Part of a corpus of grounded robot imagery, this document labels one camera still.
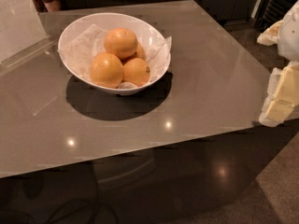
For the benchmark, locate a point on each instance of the white ceramic bowl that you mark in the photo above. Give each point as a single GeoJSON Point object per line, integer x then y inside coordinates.
{"type": "Point", "coordinates": [112, 20]}

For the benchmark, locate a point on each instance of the hidden back orange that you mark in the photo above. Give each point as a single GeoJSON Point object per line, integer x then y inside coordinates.
{"type": "Point", "coordinates": [140, 53]}

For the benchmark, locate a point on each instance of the clear acrylic sign holder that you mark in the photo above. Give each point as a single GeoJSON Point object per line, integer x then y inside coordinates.
{"type": "Point", "coordinates": [21, 30]}

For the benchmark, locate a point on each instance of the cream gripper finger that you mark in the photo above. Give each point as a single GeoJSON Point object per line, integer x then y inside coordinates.
{"type": "Point", "coordinates": [271, 35]}
{"type": "Point", "coordinates": [282, 95]}

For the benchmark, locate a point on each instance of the top orange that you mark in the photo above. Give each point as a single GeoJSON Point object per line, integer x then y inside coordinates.
{"type": "Point", "coordinates": [121, 42]}

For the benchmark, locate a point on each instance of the front right orange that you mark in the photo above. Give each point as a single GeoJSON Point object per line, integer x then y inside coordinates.
{"type": "Point", "coordinates": [136, 71]}

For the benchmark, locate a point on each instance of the front left orange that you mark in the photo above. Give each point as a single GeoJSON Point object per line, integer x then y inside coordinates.
{"type": "Point", "coordinates": [106, 70]}

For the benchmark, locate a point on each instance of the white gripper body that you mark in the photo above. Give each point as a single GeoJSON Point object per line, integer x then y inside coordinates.
{"type": "Point", "coordinates": [290, 36]}

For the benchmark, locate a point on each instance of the dark slatted appliance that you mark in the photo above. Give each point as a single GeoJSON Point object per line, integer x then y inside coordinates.
{"type": "Point", "coordinates": [267, 12]}

